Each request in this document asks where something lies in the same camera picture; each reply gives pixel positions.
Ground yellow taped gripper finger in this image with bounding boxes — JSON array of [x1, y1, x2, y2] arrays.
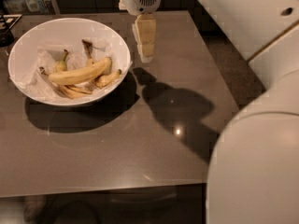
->
[[132, 14, 156, 63]]

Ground yellow banana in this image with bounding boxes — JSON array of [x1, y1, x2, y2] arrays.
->
[[49, 57, 112, 85]]

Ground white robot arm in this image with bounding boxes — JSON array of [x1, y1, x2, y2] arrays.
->
[[197, 0, 299, 224]]

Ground white bowl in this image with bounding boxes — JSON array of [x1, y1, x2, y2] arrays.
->
[[8, 18, 129, 97]]

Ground banana peel pieces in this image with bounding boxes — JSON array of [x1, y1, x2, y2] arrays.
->
[[39, 39, 122, 99]]

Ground shelf with bottles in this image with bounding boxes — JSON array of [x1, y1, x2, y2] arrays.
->
[[0, 0, 60, 15]]

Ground white paper napkin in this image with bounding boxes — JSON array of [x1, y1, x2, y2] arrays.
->
[[8, 39, 131, 106]]

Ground black rack at left edge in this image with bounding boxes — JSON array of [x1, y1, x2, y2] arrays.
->
[[0, 14, 21, 48]]

